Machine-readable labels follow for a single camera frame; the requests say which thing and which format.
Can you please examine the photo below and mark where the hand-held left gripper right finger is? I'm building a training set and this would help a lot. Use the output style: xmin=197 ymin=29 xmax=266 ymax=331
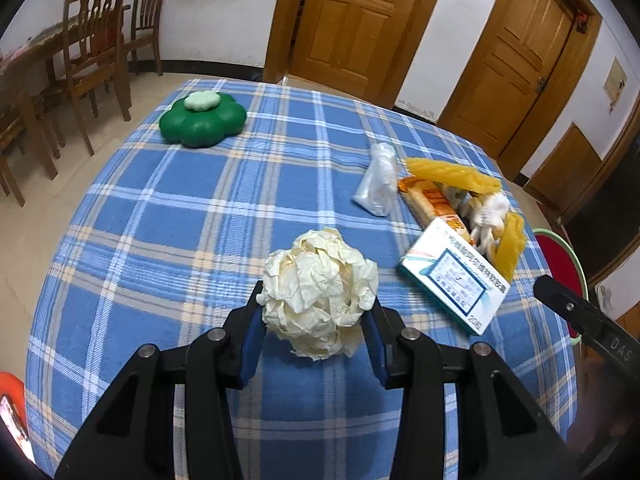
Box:
xmin=362 ymin=305 xmax=583 ymax=480

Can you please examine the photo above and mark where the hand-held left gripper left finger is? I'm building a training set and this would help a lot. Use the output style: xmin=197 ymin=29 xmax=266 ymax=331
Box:
xmin=55 ymin=281 xmax=265 ymax=480

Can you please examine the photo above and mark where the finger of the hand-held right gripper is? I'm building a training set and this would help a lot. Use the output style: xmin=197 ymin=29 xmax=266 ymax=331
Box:
xmin=532 ymin=275 xmax=608 ymax=350

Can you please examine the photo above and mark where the cream paper ball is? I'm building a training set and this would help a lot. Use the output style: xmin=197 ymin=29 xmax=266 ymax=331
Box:
xmin=257 ymin=227 xmax=379 ymax=361

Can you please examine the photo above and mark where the yellow foam fruit net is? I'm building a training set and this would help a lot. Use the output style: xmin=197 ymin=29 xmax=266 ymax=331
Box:
xmin=404 ymin=157 xmax=502 ymax=195
xmin=491 ymin=212 xmax=527 ymax=282

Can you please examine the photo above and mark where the green flower-shaped bin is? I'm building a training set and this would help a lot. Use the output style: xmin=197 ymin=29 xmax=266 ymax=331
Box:
xmin=159 ymin=89 xmax=246 ymax=149

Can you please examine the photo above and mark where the red stool with green rim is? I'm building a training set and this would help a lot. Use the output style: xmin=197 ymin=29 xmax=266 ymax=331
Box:
xmin=532 ymin=227 xmax=589 ymax=302

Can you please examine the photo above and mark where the white and teal medicine box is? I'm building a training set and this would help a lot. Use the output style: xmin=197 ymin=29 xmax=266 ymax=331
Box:
xmin=397 ymin=217 xmax=511 ymax=335

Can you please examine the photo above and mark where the white foam fruit net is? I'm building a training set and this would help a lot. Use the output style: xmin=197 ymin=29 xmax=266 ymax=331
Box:
xmin=447 ymin=187 xmax=512 ymax=256

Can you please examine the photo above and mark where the low wooden cabinet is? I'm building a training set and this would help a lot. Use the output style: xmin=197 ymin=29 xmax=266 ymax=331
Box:
xmin=529 ymin=124 xmax=603 ymax=207

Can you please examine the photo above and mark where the blue plaid tablecloth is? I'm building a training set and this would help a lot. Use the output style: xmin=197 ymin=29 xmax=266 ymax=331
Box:
xmin=25 ymin=79 xmax=579 ymax=480

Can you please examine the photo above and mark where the orange snack wrapper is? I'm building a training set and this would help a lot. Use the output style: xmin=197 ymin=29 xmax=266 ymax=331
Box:
xmin=399 ymin=175 xmax=475 ymax=242

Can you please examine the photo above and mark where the clear crumpled plastic bag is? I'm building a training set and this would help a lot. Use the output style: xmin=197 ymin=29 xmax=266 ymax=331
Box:
xmin=352 ymin=142 xmax=400 ymax=217

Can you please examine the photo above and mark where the orange plastic object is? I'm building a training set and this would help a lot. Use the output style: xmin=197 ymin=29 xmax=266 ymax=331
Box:
xmin=0 ymin=370 xmax=24 ymax=411

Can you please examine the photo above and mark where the wooden panel door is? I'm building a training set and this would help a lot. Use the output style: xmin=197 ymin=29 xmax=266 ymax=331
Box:
xmin=437 ymin=0 xmax=602 ymax=162
xmin=262 ymin=0 xmax=453 ymax=107

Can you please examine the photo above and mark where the wooden dining table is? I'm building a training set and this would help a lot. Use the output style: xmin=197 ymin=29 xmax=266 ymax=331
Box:
xmin=0 ymin=4 xmax=132 ymax=111

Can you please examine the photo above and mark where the beige wall panel box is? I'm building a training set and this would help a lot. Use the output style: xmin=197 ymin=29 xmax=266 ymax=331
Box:
xmin=602 ymin=57 xmax=629 ymax=112

